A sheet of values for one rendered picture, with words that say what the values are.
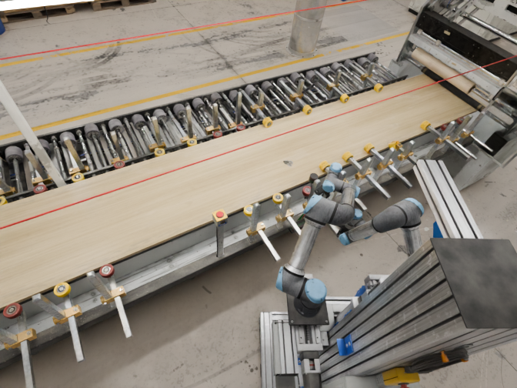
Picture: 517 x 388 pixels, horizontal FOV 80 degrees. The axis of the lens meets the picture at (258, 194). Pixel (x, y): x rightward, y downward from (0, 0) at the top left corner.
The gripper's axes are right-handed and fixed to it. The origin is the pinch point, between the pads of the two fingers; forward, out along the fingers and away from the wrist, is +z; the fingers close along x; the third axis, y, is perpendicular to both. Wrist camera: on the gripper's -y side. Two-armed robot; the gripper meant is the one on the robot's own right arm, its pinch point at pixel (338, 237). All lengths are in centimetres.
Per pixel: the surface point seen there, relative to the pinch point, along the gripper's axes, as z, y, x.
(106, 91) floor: 83, -362, -97
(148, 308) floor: 83, -47, -141
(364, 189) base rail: 13, -31, 60
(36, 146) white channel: -44, -128, -162
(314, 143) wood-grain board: -7, -83, 37
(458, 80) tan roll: -24, -83, 226
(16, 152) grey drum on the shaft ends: -2, -181, -187
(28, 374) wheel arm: 1, -12, -200
